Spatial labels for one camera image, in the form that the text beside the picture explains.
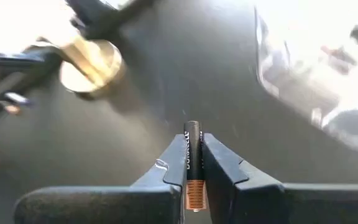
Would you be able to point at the white AA battery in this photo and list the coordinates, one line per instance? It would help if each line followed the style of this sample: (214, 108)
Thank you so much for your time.
(15, 99)

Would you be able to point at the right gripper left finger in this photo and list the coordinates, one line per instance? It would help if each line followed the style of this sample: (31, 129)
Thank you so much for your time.
(104, 205)

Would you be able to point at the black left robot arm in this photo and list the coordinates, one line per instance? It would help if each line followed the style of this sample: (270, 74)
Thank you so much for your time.
(104, 18)

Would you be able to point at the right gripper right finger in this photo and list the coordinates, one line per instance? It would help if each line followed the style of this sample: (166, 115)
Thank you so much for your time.
(291, 205)

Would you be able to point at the white globe brass lamp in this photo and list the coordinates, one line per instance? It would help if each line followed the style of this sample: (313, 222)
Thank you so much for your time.
(92, 68)

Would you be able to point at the black table mat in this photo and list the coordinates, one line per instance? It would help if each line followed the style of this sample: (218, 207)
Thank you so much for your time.
(197, 77)

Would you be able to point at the clear plastic bin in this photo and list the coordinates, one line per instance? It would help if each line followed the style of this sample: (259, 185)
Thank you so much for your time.
(291, 87)

